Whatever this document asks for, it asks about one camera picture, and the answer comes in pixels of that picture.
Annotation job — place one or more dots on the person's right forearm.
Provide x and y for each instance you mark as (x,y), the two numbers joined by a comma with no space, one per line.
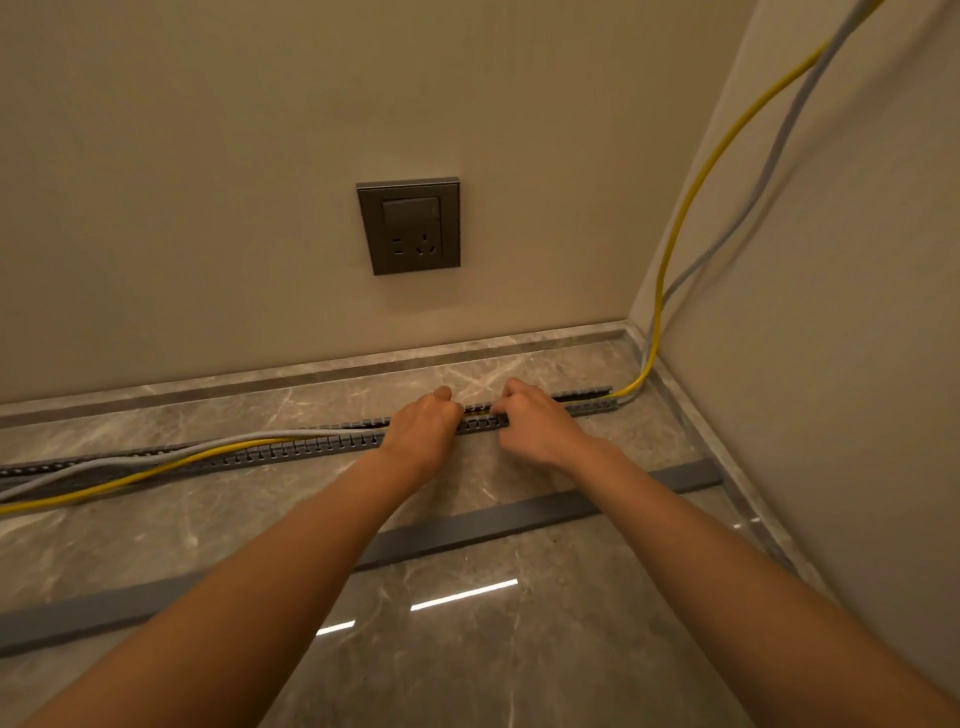
(735,592)

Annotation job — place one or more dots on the person's left fingers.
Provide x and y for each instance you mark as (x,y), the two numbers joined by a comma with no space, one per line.
(452,420)

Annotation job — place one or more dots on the person's right fingers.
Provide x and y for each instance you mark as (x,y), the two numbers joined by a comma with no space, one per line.
(507,418)

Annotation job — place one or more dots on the grey marble baseboard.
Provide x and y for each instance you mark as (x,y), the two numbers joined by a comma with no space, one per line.
(697,420)
(300,375)

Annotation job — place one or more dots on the person's left hand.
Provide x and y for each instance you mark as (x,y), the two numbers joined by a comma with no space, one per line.
(420,435)

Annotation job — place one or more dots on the person's left forearm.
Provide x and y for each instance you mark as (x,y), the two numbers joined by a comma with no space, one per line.
(247,600)

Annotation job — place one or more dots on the dark grey wall socket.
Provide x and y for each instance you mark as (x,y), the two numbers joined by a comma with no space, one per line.
(409,225)

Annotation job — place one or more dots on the grey duct cover strip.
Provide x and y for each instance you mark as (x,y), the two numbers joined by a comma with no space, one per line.
(465,529)

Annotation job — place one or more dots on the person's right hand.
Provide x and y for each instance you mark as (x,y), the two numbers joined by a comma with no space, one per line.
(540,427)

